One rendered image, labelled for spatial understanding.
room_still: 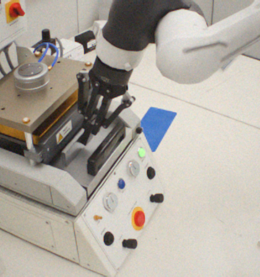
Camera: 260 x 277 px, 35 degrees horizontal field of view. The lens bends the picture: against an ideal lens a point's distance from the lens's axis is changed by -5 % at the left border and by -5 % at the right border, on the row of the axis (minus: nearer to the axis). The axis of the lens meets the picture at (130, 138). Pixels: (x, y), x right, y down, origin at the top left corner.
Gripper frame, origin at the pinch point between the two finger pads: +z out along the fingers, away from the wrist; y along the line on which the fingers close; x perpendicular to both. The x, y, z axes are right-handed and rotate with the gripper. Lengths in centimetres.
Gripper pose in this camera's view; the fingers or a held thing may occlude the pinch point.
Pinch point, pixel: (90, 130)
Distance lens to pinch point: 93.5
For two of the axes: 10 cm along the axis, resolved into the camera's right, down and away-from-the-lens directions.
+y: 8.5, 5.1, -1.0
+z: -3.1, 6.5, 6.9
